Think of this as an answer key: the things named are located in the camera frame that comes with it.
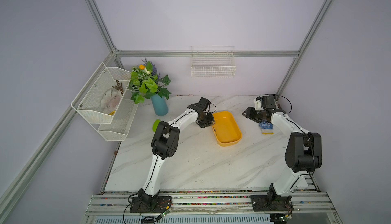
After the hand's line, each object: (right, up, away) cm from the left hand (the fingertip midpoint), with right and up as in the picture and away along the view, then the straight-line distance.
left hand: (215, 122), depth 98 cm
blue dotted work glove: (+35, -4, +2) cm, 35 cm away
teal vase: (-37, +11, +6) cm, 40 cm away
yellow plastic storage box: (+9, -6, +3) cm, 11 cm away
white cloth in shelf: (-57, +13, -19) cm, 62 cm away
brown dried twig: (-54, +21, -16) cm, 60 cm away
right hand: (+19, +5, -3) cm, 20 cm away
